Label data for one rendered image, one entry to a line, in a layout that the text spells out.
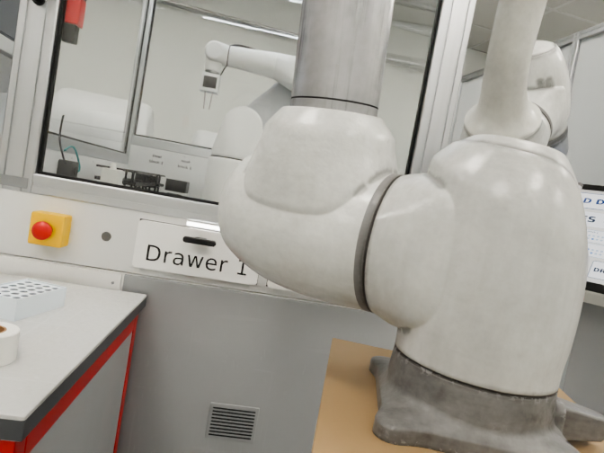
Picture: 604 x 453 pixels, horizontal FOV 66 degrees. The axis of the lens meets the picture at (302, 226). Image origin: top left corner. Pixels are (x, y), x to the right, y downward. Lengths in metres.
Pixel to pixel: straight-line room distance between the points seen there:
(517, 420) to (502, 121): 0.40
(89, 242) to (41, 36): 0.47
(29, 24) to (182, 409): 0.94
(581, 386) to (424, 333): 0.84
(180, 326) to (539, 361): 0.88
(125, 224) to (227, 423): 0.54
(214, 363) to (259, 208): 0.74
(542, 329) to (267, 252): 0.27
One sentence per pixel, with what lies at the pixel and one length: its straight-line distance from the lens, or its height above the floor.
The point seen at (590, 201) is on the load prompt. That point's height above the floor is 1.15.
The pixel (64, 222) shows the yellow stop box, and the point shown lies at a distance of 1.15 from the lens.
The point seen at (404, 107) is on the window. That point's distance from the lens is 1.20.
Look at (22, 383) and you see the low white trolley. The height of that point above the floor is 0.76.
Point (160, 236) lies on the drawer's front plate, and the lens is 1.12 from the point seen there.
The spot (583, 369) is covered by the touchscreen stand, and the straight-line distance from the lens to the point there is 1.25.
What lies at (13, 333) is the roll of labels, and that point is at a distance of 0.73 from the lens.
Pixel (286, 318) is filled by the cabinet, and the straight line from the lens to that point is 1.16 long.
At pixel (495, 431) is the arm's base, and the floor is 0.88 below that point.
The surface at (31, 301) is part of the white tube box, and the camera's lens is 0.93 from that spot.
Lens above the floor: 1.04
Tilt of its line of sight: 4 degrees down
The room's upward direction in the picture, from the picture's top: 10 degrees clockwise
